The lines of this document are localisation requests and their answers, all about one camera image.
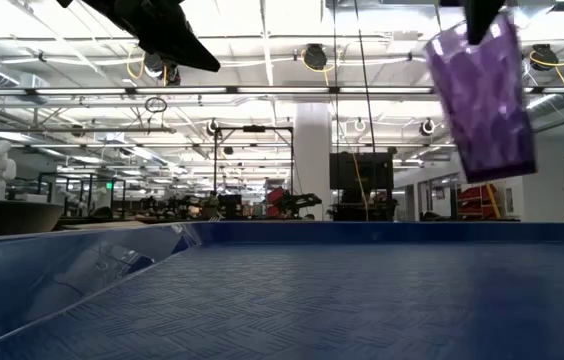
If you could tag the black round plate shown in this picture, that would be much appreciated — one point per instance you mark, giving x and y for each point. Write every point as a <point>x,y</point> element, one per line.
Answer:
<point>7,217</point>

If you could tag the red equipment box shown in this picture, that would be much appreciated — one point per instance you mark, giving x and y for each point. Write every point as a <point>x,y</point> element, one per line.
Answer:
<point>276,197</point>

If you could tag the red tool cart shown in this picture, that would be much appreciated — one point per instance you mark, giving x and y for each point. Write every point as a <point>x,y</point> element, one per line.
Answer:
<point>477,200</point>

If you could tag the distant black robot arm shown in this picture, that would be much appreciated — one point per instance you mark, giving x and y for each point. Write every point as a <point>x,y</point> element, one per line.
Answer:
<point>302,201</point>

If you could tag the white square column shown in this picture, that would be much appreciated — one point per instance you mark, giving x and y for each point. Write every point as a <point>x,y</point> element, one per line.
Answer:
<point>313,160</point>

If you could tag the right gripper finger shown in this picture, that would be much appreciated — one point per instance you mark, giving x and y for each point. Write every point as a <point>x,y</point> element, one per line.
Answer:
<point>479,20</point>

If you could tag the black monitor on stand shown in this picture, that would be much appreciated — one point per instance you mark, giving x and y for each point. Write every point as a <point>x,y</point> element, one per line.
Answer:
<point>362,172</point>

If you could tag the black metal rig frame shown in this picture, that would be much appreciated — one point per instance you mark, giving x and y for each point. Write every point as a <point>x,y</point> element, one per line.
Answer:
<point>215,170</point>

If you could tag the long ceiling light strip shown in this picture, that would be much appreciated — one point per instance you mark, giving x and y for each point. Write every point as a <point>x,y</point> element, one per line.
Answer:
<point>282,90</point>

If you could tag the blue plastic tray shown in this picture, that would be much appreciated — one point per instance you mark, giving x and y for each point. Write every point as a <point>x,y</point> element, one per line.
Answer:
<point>312,300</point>

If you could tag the black framed glass enclosure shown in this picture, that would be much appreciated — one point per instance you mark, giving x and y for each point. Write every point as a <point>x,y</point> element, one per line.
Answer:
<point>91,195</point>

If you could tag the purple translucent plastic cup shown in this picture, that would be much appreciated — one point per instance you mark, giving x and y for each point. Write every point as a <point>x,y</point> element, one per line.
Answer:
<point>492,115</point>

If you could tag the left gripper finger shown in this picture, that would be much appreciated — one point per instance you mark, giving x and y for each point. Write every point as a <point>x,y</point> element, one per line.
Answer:
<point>172,47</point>
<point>187,37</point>

